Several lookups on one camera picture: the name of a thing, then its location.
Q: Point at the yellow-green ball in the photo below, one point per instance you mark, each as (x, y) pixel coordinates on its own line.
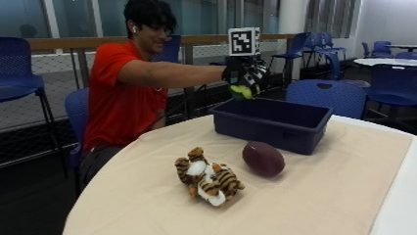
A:
(241, 92)

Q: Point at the dark blue plastic bin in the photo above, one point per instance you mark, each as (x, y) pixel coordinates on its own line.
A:
(271, 122)

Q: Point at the white marker cube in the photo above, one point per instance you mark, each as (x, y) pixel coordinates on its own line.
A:
(243, 41)

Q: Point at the blue chair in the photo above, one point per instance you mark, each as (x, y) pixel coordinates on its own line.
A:
(407, 55)
(76, 130)
(380, 49)
(19, 78)
(293, 50)
(169, 49)
(393, 86)
(324, 45)
(325, 96)

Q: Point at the brown football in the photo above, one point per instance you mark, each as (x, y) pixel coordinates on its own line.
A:
(263, 159)

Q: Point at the striped tiger soft toy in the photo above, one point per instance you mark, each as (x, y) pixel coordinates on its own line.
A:
(208, 178)

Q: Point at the the person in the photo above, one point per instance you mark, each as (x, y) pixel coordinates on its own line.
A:
(117, 98)

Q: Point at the white round table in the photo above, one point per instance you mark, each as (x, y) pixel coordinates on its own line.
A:
(387, 61)

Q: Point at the white earbud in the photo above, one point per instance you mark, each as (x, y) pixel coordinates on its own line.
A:
(133, 29)

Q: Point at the beige tablecloth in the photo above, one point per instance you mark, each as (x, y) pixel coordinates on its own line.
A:
(243, 192)

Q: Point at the wooden railing with mesh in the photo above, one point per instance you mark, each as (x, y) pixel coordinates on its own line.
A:
(56, 81)

